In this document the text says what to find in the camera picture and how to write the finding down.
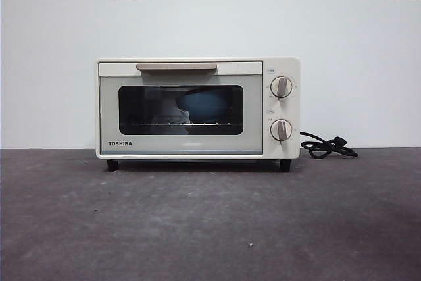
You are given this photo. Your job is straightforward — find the blue bowl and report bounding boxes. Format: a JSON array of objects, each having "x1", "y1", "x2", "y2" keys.
[{"x1": 179, "y1": 89, "x2": 232, "y2": 122}]

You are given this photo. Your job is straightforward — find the oven door with beige handle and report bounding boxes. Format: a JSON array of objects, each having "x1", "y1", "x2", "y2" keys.
[{"x1": 98, "y1": 60, "x2": 264, "y2": 156}]

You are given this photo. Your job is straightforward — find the cream toaster oven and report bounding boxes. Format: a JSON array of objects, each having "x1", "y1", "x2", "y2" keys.
[{"x1": 95, "y1": 56, "x2": 301, "y2": 172}]

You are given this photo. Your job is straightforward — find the beige timer knob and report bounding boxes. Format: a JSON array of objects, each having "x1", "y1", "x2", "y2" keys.
[{"x1": 270, "y1": 118, "x2": 293, "y2": 141}]

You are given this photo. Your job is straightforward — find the beige temperature knob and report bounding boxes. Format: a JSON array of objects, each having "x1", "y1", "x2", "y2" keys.
[{"x1": 270, "y1": 76, "x2": 293, "y2": 99}]

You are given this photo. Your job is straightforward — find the wire oven rack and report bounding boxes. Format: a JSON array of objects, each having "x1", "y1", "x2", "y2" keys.
[{"x1": 131, "y1": 122, "x2": 231, "y2": 128}]

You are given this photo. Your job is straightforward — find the black oven power cable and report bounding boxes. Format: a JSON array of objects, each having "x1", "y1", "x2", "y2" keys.
[{"x1": 299, "y1": 130, "x2": 359, "y2": 159}]

